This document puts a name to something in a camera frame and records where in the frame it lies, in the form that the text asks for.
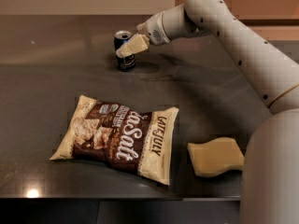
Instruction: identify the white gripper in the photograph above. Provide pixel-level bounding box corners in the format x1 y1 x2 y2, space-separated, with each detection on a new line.
115 12 170 58

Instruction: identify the blue pepsi can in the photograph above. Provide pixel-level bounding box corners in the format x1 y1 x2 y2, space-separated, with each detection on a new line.
114 30 135 72

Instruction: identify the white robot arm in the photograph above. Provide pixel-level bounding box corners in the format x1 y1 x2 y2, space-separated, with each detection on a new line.
116 0 299 224

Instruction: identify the brown chip bag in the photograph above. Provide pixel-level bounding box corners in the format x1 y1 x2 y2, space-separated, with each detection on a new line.
50 95 178 185

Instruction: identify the yellow sponge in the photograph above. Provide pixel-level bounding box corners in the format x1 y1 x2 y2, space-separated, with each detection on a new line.
187 137 245 177

